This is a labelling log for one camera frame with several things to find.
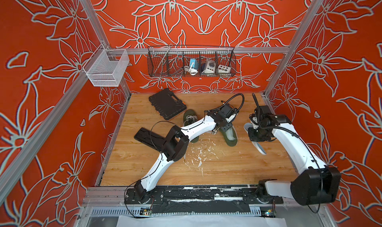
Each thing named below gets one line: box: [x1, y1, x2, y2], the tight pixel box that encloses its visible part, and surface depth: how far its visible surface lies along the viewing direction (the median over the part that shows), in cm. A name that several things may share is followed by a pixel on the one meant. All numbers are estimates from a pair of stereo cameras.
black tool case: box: [148, 88, 188, 120], surface depth 109 cm
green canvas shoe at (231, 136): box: [219, 124, 239, 147], surface depth 94 cm
